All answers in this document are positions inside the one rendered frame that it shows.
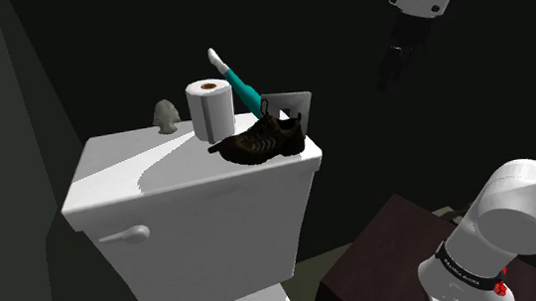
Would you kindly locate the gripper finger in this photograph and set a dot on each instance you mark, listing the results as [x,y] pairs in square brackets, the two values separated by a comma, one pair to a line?
[392,66]

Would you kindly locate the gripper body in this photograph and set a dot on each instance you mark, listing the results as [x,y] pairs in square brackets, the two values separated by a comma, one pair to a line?
[409,29]

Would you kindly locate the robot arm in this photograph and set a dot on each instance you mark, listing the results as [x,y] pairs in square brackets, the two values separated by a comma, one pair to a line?
[516,215]

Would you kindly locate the dark brown shoe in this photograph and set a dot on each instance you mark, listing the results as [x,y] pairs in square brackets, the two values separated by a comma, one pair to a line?
[262,143]

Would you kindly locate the teal and white brush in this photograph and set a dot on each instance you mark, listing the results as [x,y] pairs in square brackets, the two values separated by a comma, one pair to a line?
[240,86]

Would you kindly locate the white toilet paper roll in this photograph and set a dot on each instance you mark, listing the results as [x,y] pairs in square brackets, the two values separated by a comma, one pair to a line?
[211,111]

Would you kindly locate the grey stone figure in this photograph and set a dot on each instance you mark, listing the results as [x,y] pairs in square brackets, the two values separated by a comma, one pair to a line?
[166,117]

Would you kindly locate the grey square frame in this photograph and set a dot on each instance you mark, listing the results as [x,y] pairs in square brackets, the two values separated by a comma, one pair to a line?
[299,104]

